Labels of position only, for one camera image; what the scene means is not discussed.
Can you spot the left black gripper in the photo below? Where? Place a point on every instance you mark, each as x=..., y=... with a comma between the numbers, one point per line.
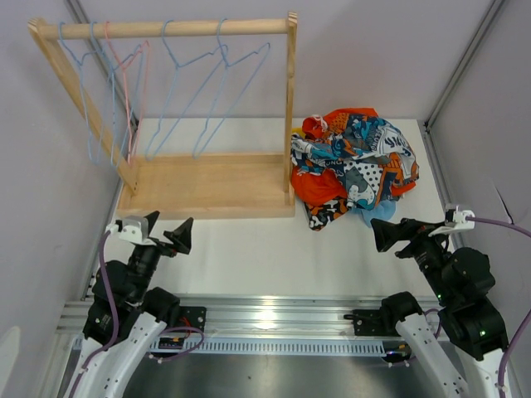
x=180, y=236

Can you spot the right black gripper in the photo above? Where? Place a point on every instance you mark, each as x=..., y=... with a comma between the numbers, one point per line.
x=387, y=233

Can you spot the light blue shorts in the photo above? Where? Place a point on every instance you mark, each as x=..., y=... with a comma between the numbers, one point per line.
x=384, y=211

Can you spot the orange black camouflage shorts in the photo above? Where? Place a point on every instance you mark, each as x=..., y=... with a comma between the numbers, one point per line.
x=322, y=215

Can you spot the blue orange patterned shorts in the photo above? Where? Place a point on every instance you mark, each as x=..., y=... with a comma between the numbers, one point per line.
x=361, y=153

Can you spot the bright orange shorts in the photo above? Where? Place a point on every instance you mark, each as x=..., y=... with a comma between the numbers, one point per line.
x=315, y=182

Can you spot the pink wire hanger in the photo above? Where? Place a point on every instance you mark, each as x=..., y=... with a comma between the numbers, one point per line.
x=134, y=100

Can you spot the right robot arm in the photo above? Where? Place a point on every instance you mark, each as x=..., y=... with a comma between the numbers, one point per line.
x=460, y=281

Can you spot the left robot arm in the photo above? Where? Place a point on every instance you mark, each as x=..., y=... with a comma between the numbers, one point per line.
x=128, y=320

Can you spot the wooden clothes rack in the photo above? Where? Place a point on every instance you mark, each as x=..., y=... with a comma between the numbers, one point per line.
x=215, y=140

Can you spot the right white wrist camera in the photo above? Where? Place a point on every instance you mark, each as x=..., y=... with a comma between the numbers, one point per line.
x=456, y=221

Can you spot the aluminium mounting rail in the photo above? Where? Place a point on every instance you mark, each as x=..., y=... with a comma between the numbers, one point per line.
x=270, y=325

